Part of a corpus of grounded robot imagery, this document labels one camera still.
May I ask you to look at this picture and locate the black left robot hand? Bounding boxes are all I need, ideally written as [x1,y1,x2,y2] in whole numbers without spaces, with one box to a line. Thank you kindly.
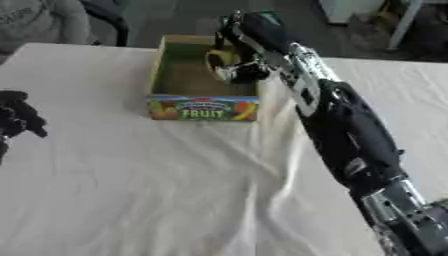
[0,90,49,142]

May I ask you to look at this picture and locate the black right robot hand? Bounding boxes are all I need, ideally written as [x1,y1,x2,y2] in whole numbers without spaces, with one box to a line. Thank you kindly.
[211,9,294,84]

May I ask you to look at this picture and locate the yellow toy banana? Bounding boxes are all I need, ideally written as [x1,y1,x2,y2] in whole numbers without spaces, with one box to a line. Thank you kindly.
[204,49,242,81]

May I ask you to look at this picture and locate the cardboard box with printed front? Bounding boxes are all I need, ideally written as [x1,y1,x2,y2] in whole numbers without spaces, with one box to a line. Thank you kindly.
[143,34,263,122]

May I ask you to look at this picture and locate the person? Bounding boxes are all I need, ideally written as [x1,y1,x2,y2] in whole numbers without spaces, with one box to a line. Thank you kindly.
[0,0,95,56]

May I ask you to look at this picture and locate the black chair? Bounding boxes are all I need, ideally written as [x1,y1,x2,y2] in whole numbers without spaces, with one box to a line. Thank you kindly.
[78,0,132,48]

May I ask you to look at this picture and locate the white table leg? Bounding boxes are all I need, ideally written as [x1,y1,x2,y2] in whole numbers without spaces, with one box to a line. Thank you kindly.
[386,0,424,51]

